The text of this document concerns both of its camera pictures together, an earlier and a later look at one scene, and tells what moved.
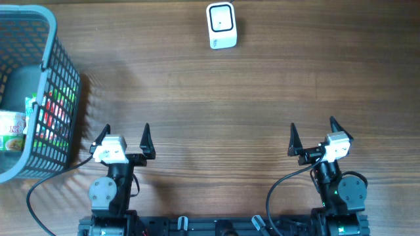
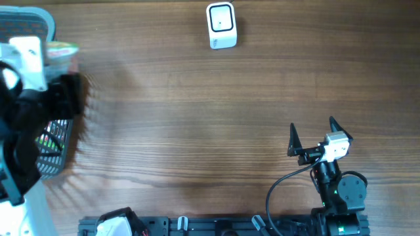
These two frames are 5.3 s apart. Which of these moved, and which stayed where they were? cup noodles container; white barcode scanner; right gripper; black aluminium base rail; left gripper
Moved: cup noodles container; left gripper
Stayed: white barcode scanner; black aluminium base rail; right gripper
